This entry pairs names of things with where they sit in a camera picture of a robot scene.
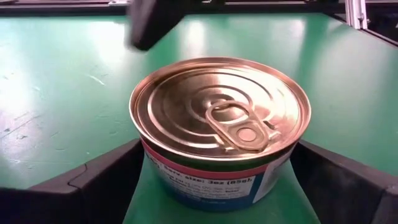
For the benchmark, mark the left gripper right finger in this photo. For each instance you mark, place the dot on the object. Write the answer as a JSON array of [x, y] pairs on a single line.
[[348, 186]]

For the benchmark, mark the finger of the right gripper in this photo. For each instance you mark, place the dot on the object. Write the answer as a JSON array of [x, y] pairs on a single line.
[[152, 21]]

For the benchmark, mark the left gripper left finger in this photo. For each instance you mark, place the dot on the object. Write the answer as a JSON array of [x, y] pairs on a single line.
[[77, 193]]

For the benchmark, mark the gold-lid blue-label tuna can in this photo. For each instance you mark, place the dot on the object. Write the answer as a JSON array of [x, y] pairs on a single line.
[[217, 124]]

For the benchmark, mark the green table mat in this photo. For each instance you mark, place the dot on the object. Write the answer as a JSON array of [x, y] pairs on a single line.
[[62, 93]]

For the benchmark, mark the black metal rig frame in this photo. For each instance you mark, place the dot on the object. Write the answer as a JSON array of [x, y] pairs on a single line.
[[62, 6]]

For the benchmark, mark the silver metal bracket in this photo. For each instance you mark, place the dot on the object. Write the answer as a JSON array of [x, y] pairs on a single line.
[[356, 14]]

